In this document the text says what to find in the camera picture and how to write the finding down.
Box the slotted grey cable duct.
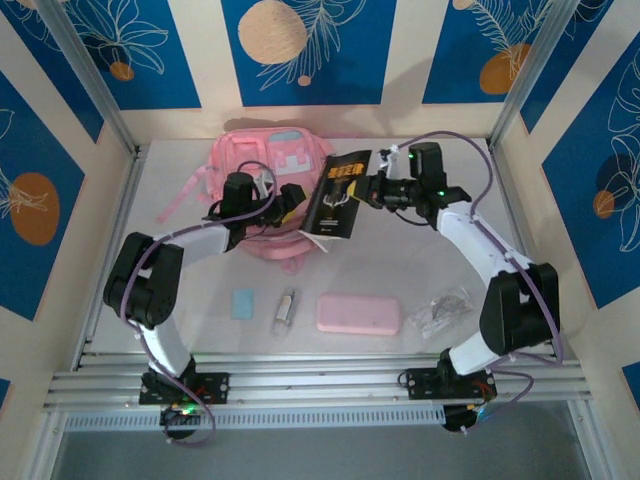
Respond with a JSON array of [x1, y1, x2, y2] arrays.
[[63, 403, 446, 432]]

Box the aluminium frame post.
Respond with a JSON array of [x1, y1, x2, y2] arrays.
[[37, 0, 141, 156], [488, 0, 589, 151]]

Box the black book with gold title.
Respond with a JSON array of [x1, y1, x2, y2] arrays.
[[301, 148, 374, 254]]

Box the pink school backpack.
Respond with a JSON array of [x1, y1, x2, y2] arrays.
[[156, 127, 335, 275]]

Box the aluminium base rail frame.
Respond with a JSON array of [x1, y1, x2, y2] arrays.
[[42, 352, 594, 414]]

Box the aluminium table edge rail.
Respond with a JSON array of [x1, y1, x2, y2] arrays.
[[72, 144, 150, 371], [487, 139, 569, 364]]

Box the pink pencil case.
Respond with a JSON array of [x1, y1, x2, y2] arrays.
[[315, 293, 403, 336]]

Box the light blue sticky note pad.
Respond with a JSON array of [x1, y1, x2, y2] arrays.
[[231, 288, 255, 320]]

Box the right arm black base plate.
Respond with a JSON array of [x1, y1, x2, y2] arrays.
[[407, 367, 497, 401]]

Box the clear plastic bag of stationery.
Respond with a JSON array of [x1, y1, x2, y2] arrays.
[[403, 285, 476, 341]]

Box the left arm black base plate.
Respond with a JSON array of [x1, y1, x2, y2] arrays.
[[138, 372, 231, 406]]

